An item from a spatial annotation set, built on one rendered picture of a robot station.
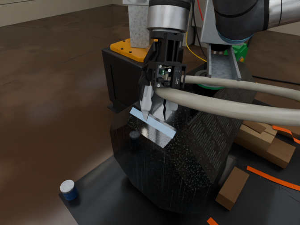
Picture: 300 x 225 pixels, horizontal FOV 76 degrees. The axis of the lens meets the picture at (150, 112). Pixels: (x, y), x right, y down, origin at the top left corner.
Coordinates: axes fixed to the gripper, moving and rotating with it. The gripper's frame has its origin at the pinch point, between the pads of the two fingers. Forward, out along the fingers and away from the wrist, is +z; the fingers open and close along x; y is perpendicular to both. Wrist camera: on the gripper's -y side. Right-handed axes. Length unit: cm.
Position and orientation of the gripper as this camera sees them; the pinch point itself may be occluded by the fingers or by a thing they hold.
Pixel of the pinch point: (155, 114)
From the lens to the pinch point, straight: 50.8
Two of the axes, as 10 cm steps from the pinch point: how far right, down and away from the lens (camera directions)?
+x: 9.5, -0.1, 3.0
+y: 2.9, 3.1, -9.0
